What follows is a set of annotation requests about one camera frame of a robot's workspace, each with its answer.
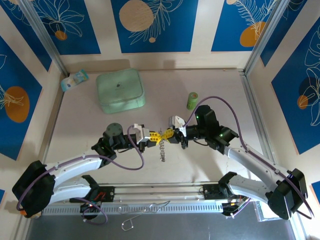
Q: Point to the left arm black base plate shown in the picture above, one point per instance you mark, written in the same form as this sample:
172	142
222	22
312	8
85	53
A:
110	193

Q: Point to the aluminium frame post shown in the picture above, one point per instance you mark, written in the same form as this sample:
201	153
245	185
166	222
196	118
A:
265	35
42	30

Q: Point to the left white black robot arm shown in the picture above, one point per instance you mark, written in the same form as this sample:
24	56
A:
72	166

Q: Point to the light blue wipes packet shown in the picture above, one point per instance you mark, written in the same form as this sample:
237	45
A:
73	80

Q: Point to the green cylindrical can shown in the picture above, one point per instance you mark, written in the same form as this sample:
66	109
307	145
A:
192	101

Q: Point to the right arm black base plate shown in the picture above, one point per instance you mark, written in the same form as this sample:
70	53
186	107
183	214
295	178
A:
210	191

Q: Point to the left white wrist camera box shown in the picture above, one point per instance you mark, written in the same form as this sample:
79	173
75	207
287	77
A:
141	132

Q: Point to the black controller board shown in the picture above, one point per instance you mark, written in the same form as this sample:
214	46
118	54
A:
90	206
230	207

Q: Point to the clear plastic packet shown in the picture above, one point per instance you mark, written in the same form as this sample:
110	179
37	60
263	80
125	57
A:
261	212

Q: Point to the mint green square case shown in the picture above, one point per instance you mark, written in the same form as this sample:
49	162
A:
120	87

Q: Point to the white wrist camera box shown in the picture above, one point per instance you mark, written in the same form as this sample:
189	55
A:
141	132
177	121

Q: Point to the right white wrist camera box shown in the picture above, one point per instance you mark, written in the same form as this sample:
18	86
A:
177	121

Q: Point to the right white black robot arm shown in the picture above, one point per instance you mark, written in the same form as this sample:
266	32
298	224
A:
250	160

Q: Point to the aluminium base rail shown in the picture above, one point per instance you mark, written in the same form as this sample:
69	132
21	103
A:
162	192

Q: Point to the aluminium side rail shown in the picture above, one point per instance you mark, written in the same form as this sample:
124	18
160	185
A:
247	82

